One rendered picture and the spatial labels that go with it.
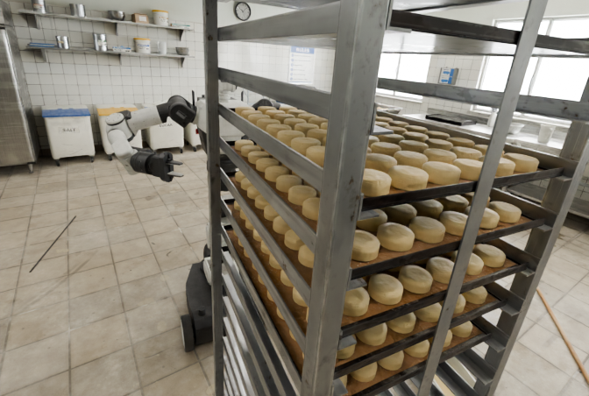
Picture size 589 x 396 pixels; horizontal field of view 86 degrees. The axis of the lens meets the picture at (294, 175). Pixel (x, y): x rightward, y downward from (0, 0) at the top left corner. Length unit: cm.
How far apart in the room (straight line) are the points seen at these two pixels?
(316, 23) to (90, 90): 566
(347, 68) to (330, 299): 24
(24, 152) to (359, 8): 507
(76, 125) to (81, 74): 93
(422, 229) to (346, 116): 26
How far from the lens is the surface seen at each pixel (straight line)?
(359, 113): 29
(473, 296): 73
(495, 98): 72
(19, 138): 519
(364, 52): 29
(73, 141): 544
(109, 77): 598
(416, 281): 54
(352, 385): 64
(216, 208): 96
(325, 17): 39
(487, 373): 89
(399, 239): 46
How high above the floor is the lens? 164
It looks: 20 degrees down
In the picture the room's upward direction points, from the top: 4 degrees clockwise
